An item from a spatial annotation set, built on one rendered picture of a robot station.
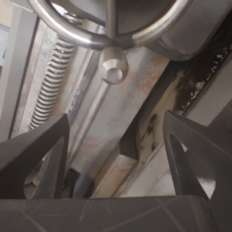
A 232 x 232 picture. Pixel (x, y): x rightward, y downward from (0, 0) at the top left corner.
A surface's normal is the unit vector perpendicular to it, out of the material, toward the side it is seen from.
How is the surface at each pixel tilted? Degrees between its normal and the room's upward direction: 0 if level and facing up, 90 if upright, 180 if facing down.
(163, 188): 90
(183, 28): 90
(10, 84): 90
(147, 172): 90
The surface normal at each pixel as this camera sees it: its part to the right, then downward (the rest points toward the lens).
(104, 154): 0.03, 0.57
